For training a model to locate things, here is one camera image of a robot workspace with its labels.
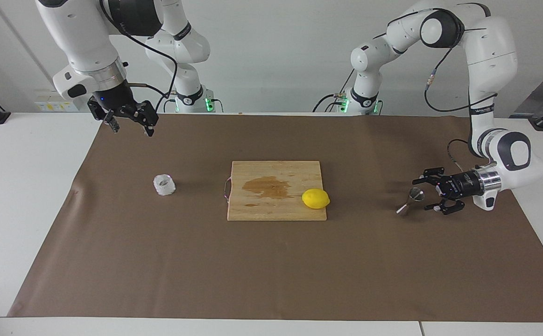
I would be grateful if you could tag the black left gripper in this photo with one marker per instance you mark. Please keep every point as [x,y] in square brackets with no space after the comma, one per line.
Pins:
[460,184]

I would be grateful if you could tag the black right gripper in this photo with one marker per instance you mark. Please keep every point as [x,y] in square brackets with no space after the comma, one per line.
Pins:
[112,98]

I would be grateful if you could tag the steel jigger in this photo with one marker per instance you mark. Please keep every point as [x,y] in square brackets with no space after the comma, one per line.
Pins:
[411,201]

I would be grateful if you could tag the clear textured glass cup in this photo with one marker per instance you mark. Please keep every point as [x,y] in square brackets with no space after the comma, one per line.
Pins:
[164,185]

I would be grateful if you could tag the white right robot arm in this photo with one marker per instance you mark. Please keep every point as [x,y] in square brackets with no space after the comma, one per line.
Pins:
[84,37]

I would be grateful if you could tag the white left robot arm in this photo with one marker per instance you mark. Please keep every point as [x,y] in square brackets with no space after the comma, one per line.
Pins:
[490,51]

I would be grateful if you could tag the yellow lemon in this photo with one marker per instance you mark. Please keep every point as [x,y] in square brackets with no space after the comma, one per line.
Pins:
[315,199]

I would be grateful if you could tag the brown table mat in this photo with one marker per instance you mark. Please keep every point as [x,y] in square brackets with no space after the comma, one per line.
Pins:
[159,261]

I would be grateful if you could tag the wooden cutting board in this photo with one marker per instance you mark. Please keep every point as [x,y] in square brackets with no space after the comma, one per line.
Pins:
[276,210]

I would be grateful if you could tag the white wall socket box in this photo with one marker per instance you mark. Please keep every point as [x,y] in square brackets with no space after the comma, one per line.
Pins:
[56,101]

